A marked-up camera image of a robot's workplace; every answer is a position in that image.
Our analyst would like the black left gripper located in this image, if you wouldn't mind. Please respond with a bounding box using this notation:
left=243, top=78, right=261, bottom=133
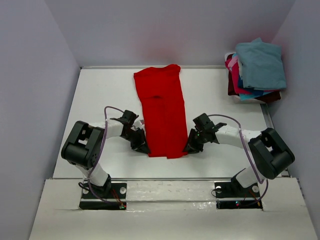
left=121, top=128, right=151, bottom=155

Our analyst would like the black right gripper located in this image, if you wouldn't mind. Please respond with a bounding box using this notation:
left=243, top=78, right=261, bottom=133
left=182, top=127, right=208, bottom=154

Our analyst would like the red t shirt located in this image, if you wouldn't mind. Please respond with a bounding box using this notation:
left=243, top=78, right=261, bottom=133
left=133, top=64, right=188, bottom=159

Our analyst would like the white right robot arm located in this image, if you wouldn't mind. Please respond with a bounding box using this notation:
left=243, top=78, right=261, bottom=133
left=184, top=113, right=296, bottom=198

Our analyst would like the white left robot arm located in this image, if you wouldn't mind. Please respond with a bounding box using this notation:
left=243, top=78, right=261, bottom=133
left=61, top=109, right=151, bottom=199

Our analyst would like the bright blue t shirt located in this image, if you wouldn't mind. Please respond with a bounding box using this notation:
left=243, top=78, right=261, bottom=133
left=237, top=75, right=271, bottom=101

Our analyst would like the dark maroon t shirt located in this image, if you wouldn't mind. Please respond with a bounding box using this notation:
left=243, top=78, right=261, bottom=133
left=255, top=91, right=281, bottom=104

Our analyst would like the pink t shirt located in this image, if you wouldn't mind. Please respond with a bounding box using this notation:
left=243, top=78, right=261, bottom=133
left=224, top=52, right=245, bottom=95

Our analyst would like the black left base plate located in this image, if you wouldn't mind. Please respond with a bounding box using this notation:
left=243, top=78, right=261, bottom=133
left=78, top=180, right=127, bottom=211

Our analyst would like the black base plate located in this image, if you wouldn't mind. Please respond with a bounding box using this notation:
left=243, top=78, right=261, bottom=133
left=211, top=181, right=263, bottom=210
left=78, top=180, right=127, bottom=211

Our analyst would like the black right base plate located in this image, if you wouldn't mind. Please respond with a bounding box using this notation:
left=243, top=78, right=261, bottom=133
left=211, top=181, right=263, bottom=210

